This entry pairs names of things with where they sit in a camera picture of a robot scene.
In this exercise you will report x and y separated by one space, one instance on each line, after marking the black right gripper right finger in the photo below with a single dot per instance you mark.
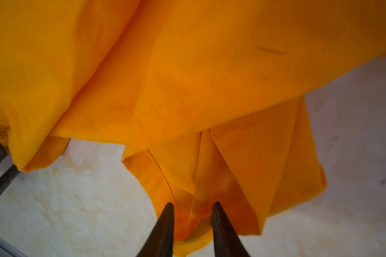
225 239

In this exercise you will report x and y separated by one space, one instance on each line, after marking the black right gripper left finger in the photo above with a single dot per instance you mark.
161 239

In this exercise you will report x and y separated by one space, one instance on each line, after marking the orange shorts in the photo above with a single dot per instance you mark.
206 96

